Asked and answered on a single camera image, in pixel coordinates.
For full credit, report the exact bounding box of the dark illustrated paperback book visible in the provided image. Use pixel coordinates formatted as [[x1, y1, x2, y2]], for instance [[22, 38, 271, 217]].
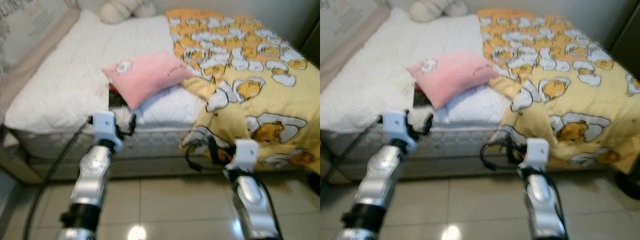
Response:
[[107, 84, 127, 109], [412, 82, 434, 109]]

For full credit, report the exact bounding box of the pink plush pillow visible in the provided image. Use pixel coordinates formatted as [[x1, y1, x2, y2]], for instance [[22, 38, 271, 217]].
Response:
[[406, 50, 501, 111], [101, 51, 194, 111]]

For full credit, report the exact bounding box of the white mattress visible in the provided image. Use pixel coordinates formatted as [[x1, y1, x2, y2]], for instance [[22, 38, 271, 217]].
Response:
[[10, 125, 202, 163], [320, 125, 507, 163]]

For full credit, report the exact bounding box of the yellow cartoon egg blanket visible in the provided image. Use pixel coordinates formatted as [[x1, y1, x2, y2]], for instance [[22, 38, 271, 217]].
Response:
[[475, 7, 640, 176], [165, 7, 321, 176]]

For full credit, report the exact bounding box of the dark furniture panel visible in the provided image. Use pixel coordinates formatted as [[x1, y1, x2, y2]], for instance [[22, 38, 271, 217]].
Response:
[[610, 9, 640, 77], [301, 20, 321, 67]]

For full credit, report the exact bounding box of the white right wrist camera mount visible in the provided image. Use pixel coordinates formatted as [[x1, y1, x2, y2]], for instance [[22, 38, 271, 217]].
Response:
[[230, 139, 260, 172], [520, 138, 550, 172]]

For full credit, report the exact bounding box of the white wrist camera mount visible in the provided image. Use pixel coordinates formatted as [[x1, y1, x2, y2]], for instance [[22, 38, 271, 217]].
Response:
[[230, 139, 260, 172], [520, 138, 550, 172], [382, 111, 412, 142], [92, 111, 119, 142]]

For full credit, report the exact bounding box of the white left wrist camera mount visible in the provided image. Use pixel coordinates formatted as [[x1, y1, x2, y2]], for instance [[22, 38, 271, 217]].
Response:
[[382, 111, 412, 142], [92, 111, 119, 142]]

